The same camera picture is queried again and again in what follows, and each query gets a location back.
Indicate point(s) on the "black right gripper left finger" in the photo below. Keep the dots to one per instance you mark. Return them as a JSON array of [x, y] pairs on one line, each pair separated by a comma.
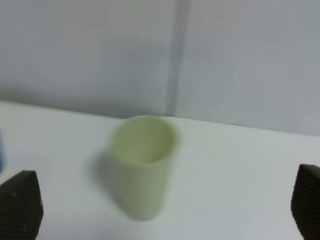
[[21, 207]]

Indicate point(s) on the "pale yellow plastic cup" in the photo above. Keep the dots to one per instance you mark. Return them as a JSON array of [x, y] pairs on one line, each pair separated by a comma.
[[141, 153]]

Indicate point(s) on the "white cup with blue sleeve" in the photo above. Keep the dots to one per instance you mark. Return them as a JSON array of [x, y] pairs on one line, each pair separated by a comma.
[[3, 161]]

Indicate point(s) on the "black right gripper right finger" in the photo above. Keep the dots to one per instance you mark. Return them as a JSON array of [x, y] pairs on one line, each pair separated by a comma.
[[305, 201]]

